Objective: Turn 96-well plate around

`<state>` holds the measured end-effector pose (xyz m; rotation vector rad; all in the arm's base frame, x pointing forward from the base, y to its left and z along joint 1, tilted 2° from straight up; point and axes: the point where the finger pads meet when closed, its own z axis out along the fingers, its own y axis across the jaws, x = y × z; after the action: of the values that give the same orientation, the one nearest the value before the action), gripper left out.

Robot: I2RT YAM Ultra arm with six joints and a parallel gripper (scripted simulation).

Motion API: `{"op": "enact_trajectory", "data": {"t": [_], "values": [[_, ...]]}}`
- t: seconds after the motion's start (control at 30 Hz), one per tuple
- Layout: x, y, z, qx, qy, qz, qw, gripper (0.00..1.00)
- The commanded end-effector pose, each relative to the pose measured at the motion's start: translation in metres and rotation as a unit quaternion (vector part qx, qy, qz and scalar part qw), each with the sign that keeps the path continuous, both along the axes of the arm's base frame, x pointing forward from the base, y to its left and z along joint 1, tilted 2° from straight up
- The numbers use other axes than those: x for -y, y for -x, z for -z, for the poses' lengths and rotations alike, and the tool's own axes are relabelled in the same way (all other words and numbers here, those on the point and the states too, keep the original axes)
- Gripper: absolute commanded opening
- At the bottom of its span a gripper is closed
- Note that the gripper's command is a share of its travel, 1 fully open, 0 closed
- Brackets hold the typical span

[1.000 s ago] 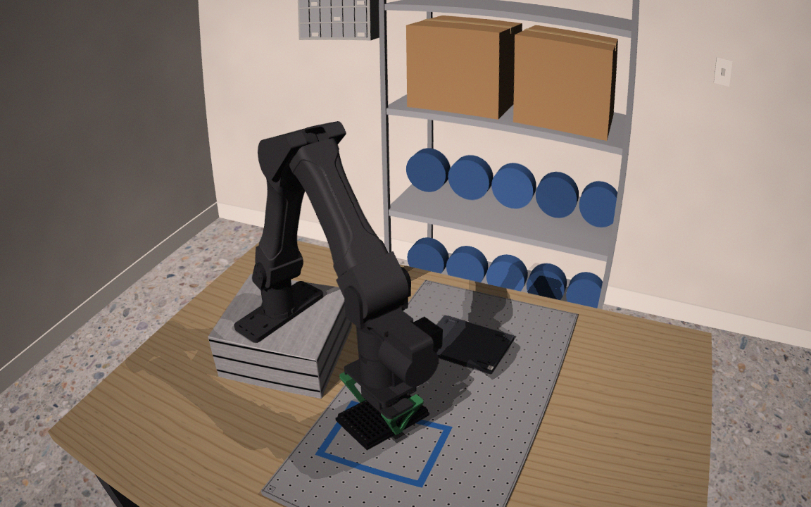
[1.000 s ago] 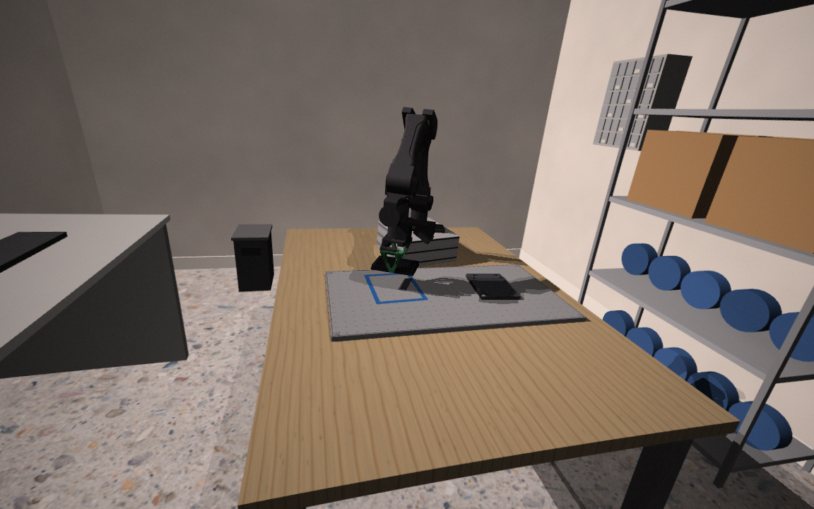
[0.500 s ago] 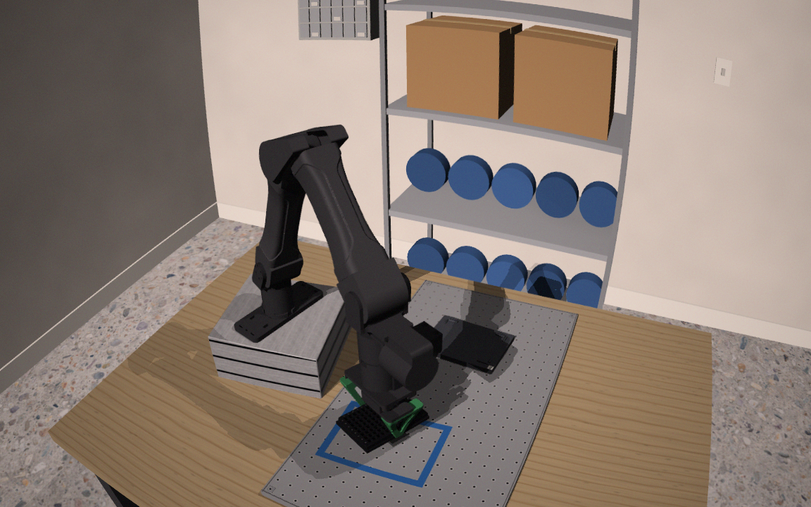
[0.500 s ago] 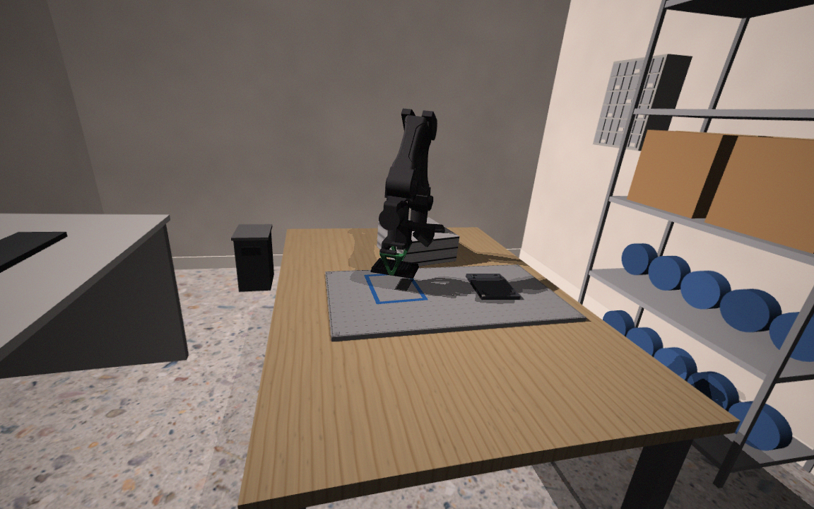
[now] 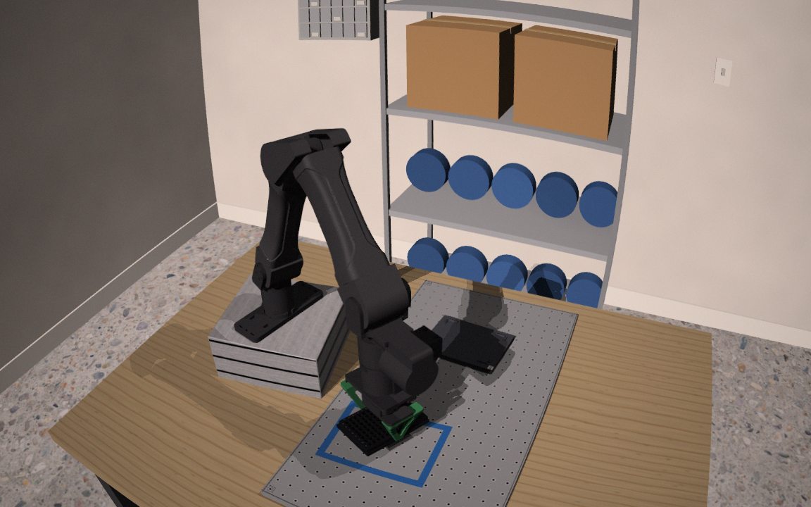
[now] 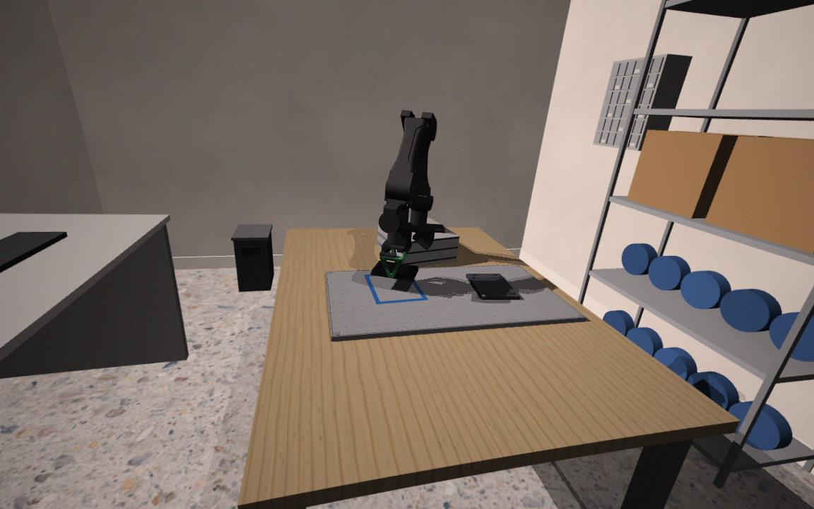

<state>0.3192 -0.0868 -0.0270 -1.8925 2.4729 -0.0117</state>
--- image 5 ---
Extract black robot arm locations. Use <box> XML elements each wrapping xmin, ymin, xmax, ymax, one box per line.
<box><xmin>234</xmin><ymin>128</ymin><xmax>443</xmax><ymax>396</ymax></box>

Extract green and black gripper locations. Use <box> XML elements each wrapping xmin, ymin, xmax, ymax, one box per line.
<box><xmin>341</xmin><ymin>360</ymin><xmax>423</xmax><ymax>442</ymax></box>

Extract blue tape outline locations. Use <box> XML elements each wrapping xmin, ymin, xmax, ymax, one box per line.
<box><xmin>315</xmin><ymin>401</ymin><xmax>452</xmax><ymax>488</ymax></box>

